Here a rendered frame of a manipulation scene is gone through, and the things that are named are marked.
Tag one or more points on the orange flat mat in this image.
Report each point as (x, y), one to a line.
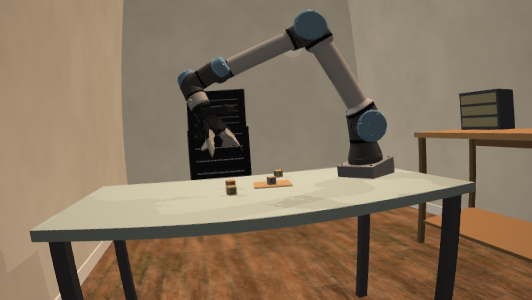
(280, 183)

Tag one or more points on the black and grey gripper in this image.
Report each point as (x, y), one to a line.
(212, 124)

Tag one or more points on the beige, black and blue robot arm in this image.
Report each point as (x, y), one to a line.
(311, 25)

